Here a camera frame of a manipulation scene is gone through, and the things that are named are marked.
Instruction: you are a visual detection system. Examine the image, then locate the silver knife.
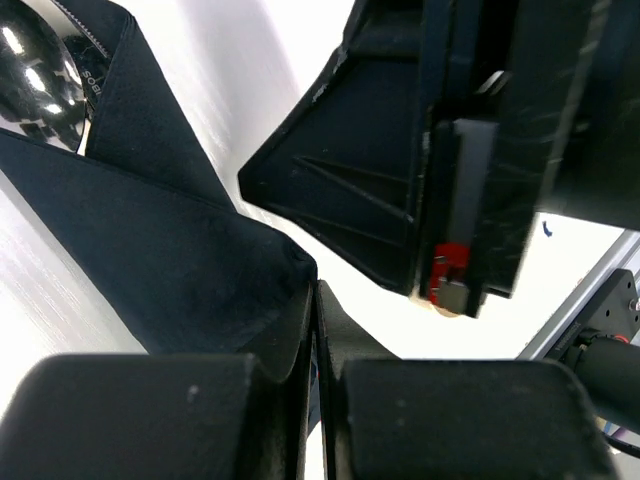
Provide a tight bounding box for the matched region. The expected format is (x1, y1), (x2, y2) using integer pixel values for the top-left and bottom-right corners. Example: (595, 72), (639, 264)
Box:
(53, 1), (111, 112)

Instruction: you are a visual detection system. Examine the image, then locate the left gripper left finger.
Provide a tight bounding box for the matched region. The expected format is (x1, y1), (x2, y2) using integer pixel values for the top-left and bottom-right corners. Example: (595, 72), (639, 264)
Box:
(1, 286), (313, 479)

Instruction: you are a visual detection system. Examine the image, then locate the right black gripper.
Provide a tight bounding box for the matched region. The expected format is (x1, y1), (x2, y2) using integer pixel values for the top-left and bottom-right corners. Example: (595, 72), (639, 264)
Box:
(420, 1), (639, 316)

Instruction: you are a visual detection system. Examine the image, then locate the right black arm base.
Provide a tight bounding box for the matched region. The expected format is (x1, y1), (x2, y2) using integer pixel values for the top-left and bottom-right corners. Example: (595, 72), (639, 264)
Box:
(543, 269), (639, 369)

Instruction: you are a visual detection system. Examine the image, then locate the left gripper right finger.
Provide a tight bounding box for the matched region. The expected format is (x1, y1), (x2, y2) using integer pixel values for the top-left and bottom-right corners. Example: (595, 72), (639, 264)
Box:
(315, 282), (618, 479)

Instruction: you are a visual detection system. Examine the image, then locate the black paper napkin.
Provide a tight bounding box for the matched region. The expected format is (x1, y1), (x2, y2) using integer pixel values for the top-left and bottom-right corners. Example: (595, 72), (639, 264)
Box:
(0, 0), (321, 441)

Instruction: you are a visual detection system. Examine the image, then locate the wooden handled spoon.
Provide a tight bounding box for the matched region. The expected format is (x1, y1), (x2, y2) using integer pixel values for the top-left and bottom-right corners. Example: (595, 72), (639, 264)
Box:
(1, 1), (87, 152)

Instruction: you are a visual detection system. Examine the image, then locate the aluminium rail frame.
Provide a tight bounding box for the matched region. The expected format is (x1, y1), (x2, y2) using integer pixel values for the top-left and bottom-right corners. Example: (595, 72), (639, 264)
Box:
(516, 230), (639, 360)

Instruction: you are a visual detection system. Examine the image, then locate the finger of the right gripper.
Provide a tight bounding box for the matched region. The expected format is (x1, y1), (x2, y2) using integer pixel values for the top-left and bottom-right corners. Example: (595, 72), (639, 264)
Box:
(238, 1), (423, 295)

